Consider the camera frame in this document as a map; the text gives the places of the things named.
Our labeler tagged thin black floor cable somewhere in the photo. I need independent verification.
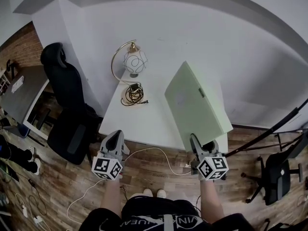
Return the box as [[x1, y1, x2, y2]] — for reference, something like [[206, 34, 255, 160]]
[[28, 194, 48, 217]]

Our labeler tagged black high-back office chair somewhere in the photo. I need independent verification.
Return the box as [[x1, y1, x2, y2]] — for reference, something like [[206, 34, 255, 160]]
[[40, 42, 101, 166]]

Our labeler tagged person's left forearm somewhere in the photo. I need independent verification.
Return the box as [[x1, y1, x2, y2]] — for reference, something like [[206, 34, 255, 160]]
[[99, 178, 121, 218]]

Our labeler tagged gold arc lamp white globe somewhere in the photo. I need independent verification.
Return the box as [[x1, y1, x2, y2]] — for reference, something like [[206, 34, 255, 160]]
[[111, 39, 148, 105]]

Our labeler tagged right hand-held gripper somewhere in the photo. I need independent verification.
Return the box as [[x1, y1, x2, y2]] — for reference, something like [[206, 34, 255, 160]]
[[190, 133, 230, 182]]

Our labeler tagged blue bin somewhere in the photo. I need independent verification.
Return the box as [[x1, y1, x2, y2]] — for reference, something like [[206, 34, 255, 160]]
[[18, 123, 31, 139]]

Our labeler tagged light green folder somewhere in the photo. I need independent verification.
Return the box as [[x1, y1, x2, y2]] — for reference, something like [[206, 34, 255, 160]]
[[164, 61, 234, 153]]

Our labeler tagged black desk stand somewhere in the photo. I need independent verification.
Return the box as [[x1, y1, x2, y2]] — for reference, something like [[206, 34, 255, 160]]
[[6, 59, 19, 79]]

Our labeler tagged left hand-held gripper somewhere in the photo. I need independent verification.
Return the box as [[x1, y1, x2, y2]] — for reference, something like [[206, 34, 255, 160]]
[[91, 129, 131, 181]]

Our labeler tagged long white floor cable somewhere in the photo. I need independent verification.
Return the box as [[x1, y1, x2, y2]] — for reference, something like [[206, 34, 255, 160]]
[[66, 147, 193, 226]]

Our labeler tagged coiled dark lamp cord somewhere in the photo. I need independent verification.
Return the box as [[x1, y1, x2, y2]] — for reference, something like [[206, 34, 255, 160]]
[[121, 82, 150, 107]]

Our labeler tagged person's right forearm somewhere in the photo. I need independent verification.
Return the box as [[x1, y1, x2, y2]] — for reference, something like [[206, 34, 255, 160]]
[[199, 178, 225, 225]]

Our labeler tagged white flat box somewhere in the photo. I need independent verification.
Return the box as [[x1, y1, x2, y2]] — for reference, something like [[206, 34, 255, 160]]
[[11, 76, 25, 92]]

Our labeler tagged person's black printed shirt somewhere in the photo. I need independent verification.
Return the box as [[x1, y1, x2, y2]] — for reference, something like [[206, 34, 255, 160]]
[[81, 197, 256, 231]]

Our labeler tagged grey desk white frame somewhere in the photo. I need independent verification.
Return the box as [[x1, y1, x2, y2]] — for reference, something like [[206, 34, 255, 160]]
[[0, 64, 50, 141]]

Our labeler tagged black tripod stand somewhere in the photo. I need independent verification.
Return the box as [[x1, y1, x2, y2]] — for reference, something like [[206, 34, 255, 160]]
[[225, 106, 308, 159]]

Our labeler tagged black low-back office chair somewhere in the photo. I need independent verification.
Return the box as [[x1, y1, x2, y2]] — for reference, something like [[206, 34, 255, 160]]
[[241, 138, 308, 206]]

